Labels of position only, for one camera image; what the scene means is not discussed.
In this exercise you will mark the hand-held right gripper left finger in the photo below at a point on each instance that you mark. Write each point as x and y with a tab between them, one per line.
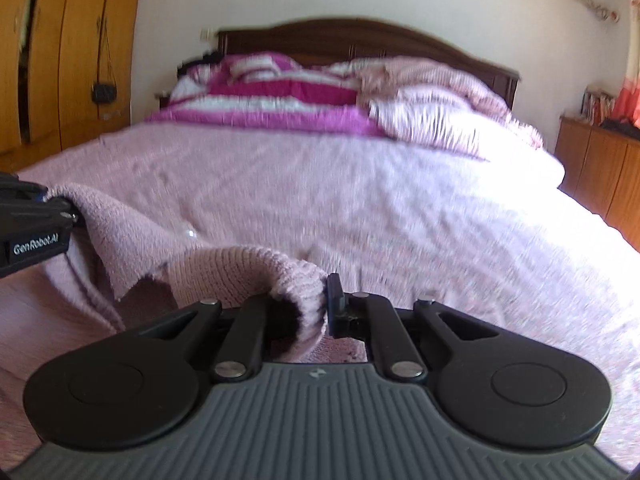
250	322

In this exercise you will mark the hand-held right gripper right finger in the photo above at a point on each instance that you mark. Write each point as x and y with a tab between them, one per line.
336	305

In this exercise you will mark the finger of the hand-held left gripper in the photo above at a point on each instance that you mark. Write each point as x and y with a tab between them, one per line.
74	217

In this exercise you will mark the bed with pink floral bedspread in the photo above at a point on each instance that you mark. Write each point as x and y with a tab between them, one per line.
400	210

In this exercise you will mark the small black handbag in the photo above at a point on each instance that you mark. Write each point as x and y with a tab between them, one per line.
103	94

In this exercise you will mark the dark wooden nightstand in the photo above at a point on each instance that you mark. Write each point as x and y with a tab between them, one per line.
162	101

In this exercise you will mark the wooden wardrobe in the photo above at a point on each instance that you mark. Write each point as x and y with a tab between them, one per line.
65	50

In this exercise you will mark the dark cloth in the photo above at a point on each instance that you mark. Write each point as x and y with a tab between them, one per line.
202	59

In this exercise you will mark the magenta and white striped quilt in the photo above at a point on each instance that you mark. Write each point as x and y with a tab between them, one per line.
280	97

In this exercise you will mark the pink checked pillow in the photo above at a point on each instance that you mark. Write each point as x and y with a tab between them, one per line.
440	105

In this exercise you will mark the dark wooden headboard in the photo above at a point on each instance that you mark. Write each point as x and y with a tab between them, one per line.
400	42

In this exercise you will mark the wooden side cabinet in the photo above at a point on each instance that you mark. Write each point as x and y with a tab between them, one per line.
600	175

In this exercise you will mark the row of books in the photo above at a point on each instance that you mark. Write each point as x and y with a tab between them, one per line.
597	107

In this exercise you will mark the black object on cabinet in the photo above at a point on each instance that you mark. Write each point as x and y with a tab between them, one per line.
620	130

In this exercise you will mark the orange curtain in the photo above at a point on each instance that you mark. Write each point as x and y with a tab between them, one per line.
629	102

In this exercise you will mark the wall socket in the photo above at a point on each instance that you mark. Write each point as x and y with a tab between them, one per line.
205	35

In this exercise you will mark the floral wall decoration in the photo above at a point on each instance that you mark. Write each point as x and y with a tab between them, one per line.
602	7

